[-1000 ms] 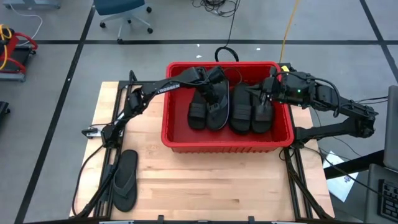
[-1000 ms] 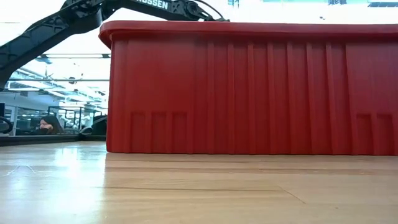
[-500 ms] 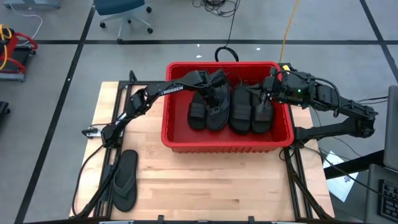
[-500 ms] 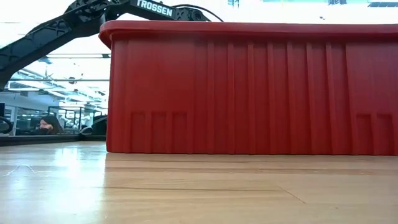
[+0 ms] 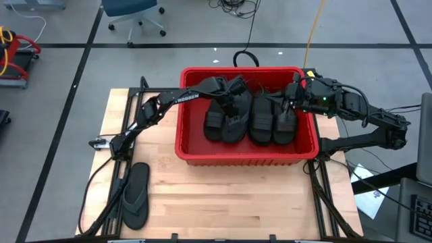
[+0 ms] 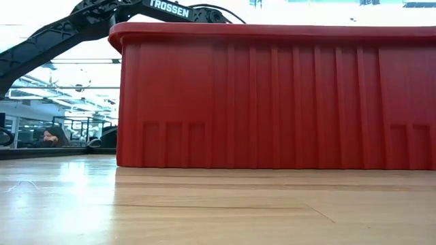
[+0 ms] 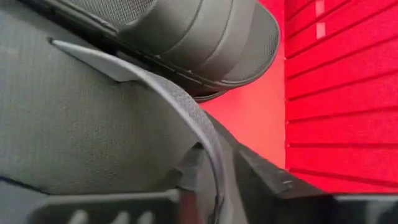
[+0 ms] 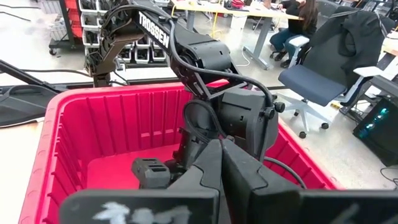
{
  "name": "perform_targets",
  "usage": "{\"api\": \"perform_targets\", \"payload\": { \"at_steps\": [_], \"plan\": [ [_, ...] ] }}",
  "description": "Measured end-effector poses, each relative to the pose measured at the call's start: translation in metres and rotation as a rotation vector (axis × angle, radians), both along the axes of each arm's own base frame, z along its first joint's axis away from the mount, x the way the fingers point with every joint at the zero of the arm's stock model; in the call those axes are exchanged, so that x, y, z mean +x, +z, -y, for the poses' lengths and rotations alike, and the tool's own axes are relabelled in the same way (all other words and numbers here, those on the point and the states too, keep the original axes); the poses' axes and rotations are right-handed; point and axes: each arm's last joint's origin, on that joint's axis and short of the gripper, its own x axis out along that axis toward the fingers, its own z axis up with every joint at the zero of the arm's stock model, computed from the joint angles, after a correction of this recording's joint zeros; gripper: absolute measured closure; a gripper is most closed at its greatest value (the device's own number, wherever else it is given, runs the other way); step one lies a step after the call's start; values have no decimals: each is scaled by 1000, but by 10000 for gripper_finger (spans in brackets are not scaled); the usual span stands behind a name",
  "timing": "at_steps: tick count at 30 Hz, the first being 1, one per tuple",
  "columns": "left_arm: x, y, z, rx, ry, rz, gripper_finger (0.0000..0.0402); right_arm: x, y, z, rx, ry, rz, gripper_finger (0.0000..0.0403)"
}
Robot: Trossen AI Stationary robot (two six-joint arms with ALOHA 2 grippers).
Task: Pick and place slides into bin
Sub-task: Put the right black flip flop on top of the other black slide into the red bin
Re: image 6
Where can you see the black chair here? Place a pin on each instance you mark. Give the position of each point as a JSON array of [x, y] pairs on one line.
[[107, 137]]

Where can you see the person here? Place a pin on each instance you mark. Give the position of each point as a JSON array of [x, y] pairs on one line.
[[54, 136]]

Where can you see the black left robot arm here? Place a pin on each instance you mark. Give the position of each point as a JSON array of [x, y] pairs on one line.
[[68, 30]]

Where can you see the black railing frame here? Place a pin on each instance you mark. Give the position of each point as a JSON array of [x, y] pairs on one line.
[[88, 119]]

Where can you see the black aluminium frame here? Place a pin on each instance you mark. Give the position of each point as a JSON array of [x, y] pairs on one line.
[[41, 154]]

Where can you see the red plastic bin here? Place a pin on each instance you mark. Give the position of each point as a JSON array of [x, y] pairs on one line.
[[272, 102]]

